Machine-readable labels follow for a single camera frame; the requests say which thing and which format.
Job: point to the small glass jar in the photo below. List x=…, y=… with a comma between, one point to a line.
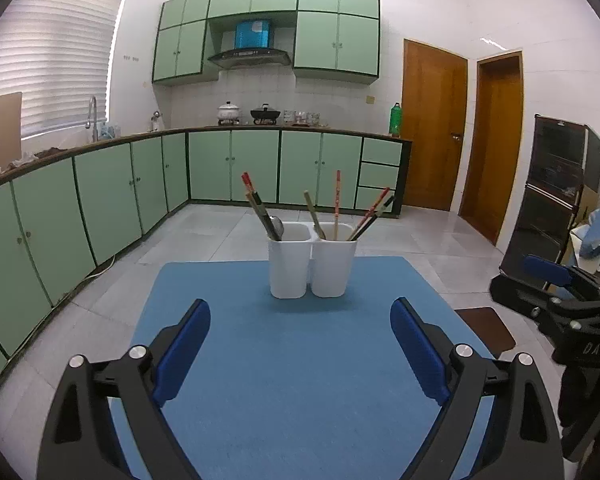
x=288, y=117

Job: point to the small patterned container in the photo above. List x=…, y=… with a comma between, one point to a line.
x=314, y=119

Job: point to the wooden door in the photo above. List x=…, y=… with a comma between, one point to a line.
x=432, y=130
x=495, y=150

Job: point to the metal spoon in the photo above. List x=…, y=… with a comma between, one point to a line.
x=276, y=225

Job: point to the metal sink faucet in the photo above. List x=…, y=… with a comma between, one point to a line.
x=92, y=105

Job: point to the green upper cabinets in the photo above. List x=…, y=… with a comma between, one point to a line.
x=320, y=40

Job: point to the white window blind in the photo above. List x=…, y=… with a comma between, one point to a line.
x=50, y=60

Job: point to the green plastic bottle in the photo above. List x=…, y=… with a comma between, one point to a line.
x=395, y=119

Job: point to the black range hood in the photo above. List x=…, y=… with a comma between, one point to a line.
x=250, y=56

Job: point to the red orange striped bamboo chopstick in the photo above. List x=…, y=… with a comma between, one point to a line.
x=337, y=200

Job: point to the cardboard sheet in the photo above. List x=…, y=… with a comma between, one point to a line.
x=7, y=130

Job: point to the blue table cloth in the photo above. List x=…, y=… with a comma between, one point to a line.
x=300, y=360

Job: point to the black chopstick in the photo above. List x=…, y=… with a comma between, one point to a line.
x=380, y=214

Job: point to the white cooking pot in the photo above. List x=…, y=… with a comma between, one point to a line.
x=228, y=112

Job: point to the black wok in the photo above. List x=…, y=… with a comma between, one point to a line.
x=266, y=114

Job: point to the green base cabinets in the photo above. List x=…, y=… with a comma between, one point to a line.
x=105, y=185

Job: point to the black glass cabinet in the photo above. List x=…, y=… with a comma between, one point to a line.
x=545, y=170

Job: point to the plain wooden chopstick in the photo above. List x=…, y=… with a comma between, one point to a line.
x=314, y=216

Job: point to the white double utensil holder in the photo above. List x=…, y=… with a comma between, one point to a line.
x=290, y=270

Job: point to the brown floor mat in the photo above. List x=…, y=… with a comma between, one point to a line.
x=487, y=327

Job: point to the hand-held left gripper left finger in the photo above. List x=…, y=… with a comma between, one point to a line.
x=182, y=355

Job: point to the chopsticks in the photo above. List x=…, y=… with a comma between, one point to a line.
x=254, y=195
x=372, y=209

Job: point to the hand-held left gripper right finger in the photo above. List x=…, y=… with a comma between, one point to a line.
x=420, y=355

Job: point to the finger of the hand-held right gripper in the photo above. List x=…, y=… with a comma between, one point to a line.
x=547, y=270
x=525, y=300

